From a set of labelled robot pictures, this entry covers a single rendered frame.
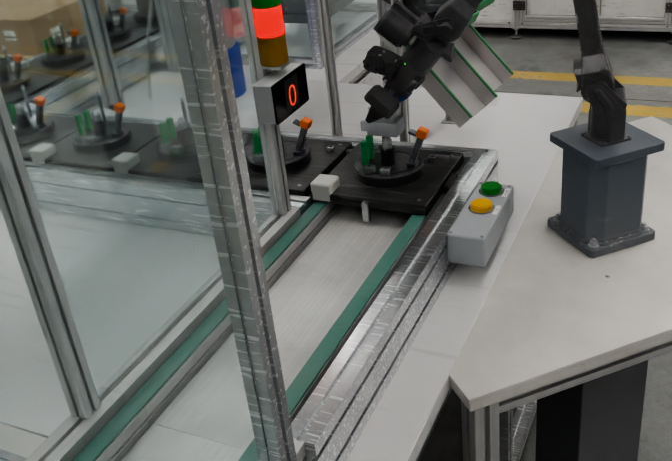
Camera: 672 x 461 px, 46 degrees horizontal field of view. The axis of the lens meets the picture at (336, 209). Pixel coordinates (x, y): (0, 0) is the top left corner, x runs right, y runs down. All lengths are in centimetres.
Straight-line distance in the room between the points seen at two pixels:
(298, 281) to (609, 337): 52
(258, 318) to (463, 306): 70
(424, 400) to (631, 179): 58
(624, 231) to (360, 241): 49
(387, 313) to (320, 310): 14
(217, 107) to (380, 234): 90
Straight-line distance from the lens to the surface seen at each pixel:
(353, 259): 145
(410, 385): 126
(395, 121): 157
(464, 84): 187
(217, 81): 66
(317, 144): 179
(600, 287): 147
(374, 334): 119
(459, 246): 143
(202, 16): 64
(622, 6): 551
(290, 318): 132
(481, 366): 129
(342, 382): 112
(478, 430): 131
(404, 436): 118
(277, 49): 138
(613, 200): 153
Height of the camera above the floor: 169
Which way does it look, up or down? 28 degrees down
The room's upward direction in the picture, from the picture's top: 7 degrees counter-clockwise
